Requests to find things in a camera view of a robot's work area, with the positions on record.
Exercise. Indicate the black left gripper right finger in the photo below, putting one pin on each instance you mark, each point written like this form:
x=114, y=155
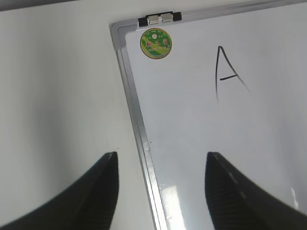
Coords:
x=236, y=203

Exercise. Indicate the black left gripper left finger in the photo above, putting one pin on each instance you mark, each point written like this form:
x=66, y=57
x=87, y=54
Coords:
x=88, y=204

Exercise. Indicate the round green sticker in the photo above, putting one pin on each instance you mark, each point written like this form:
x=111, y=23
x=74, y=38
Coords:
x=156, y=43

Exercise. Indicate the black and silver hanger clip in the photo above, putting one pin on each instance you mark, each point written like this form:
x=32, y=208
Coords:
x=163, y=17

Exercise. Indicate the white board with grey frame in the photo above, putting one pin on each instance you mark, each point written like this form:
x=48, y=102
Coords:
x=234, y=82

